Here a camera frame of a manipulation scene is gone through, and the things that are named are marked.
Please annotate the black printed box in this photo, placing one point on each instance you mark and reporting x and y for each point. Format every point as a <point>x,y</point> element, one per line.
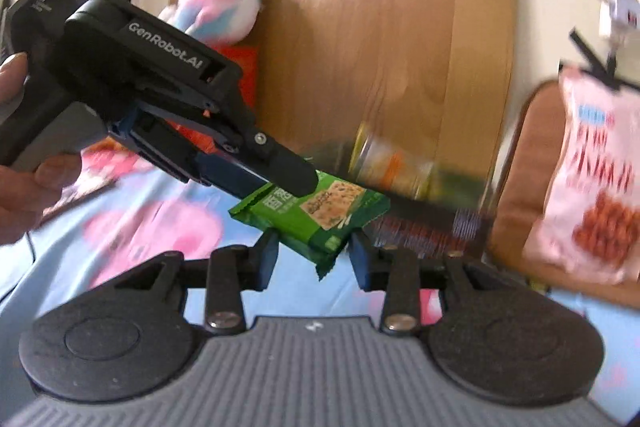
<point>425,217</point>

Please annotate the pastel plush toy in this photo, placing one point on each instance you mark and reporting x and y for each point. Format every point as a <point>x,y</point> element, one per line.
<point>220,12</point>

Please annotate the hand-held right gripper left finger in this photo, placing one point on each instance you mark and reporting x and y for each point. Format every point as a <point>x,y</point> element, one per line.
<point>267,257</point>

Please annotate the cartoon printed bed sheet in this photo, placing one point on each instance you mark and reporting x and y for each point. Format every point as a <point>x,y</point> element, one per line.
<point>150,227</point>

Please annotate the red gift box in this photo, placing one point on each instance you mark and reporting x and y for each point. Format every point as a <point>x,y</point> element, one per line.
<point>245,67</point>

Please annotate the person's left hand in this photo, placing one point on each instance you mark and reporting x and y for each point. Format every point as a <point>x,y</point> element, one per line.
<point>35,202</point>

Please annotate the brown seat cushion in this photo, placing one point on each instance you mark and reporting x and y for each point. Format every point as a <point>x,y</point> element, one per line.
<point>510,207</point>

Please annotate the dark green snack packet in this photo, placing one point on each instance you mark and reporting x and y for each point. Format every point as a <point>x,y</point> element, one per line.
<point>320,212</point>

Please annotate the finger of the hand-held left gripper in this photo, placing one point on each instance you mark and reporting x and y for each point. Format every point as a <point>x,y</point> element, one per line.
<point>220,172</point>
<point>280,162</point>

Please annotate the wooden board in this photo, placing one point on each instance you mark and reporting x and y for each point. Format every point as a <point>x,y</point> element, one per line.
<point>375,32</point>

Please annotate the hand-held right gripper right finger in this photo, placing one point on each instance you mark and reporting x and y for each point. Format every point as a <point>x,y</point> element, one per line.
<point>361,263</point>

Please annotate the large pink snack bag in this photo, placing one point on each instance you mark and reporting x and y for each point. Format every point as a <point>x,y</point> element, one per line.
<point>590,187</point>

